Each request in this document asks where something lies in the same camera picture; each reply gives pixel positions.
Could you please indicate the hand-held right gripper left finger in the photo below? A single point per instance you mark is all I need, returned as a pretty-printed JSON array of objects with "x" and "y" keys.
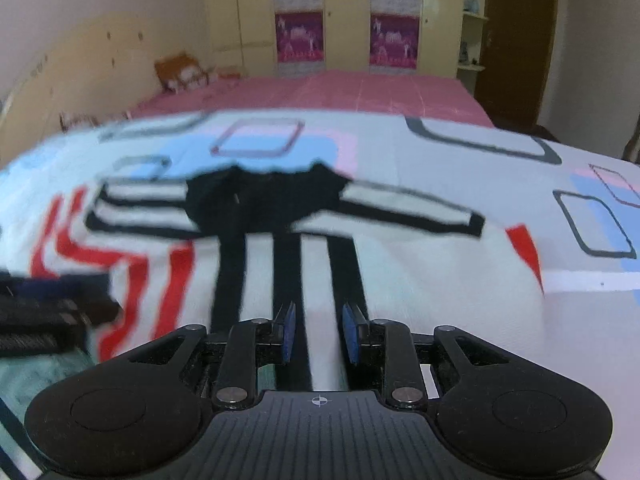
[{"x": 286, "y": 335}]

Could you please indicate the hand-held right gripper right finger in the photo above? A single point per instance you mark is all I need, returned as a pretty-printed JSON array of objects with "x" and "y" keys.
[{"x": 351, "y": 335}]

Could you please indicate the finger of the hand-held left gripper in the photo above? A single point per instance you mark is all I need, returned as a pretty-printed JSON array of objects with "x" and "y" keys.
[
  {"x": 60, "y": 287},
  {"x": 45, "y": 330}
]

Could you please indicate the black white red striped shirt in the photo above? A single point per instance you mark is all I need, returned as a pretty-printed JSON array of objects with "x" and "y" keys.
[{"x": 260, "y": 200}]

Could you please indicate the printed blanket with squares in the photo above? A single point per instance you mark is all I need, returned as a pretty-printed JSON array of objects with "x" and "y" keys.
[{"x": 450, "y": 310}]

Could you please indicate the small patterned pillow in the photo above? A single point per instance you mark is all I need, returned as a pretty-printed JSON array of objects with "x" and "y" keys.
[{"x": 80, "y": 121}]

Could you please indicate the cream bed headboard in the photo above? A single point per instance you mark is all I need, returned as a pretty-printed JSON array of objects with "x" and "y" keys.
[{"x": 100, "y": 70}]

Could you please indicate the pink bed sheet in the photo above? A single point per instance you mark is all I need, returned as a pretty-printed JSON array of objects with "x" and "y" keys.
[{"x": 350, "y": 92}]

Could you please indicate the orange patterned pillow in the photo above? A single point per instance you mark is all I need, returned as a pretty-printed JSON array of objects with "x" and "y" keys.
[{"x": 180, "y": 70}]

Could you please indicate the cream wardrobe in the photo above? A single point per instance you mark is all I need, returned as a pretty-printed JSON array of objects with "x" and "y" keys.
[{"x": 350, "y": 35}]

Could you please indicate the cream open shelf unit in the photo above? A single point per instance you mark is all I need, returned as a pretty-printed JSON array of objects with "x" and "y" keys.
[{"x": 472, "y": 30}]

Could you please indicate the brown wooden door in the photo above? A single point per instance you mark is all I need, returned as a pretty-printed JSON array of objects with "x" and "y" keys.
[{"x": 520, "y": 45}]

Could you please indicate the brown wooden chair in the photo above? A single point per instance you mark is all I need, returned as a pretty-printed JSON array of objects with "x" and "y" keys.
[{"x": 633, "y": 149}]

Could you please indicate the blue shelf ornament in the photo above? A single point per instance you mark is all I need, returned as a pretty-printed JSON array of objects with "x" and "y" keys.
[{"x": 472, "y": 4}]

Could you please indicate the purple wall poster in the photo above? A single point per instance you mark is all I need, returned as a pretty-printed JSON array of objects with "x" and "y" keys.
[
  {"x": 300, "y": 37},
  {"x": 394, "y": 41}
]

